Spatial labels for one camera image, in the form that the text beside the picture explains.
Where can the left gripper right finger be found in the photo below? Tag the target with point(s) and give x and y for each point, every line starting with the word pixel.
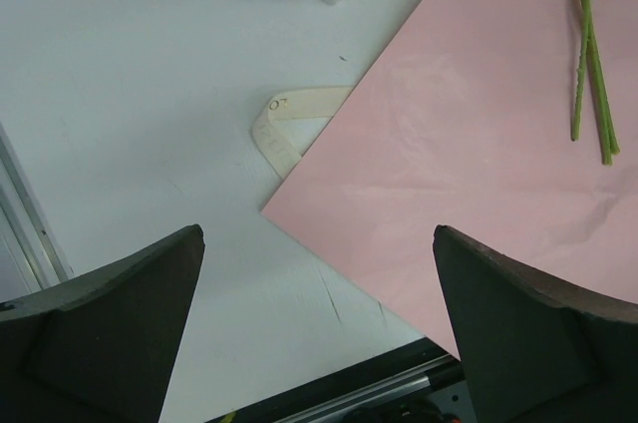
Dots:
pixel 535 347

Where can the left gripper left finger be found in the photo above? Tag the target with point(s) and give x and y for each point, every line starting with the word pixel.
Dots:
pixel 101 346

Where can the pink wrapping paper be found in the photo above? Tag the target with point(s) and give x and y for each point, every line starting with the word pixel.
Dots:
pixel 464 120

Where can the cream gold-lettered ribbon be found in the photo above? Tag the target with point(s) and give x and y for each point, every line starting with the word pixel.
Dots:
pixel 314 104

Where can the small peach flower stem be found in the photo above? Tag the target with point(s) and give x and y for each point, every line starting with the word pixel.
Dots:
pixel 608 143

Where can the light pink rose stem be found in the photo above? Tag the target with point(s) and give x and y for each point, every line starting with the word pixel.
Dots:
pixel 585 22

